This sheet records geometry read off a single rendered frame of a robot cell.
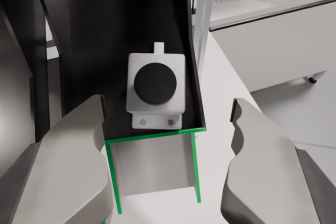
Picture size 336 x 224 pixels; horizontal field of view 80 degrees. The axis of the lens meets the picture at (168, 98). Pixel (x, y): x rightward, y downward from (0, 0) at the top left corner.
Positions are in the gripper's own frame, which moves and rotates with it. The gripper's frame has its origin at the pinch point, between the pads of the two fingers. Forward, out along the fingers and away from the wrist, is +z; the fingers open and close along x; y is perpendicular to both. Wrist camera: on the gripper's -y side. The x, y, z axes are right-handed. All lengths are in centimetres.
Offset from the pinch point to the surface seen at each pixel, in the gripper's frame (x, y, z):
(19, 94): -14.5, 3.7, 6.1
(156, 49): -1.2, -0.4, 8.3
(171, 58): 0.1, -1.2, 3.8
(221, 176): 13.5, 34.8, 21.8
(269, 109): 79, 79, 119
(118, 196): -7.3, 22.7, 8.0
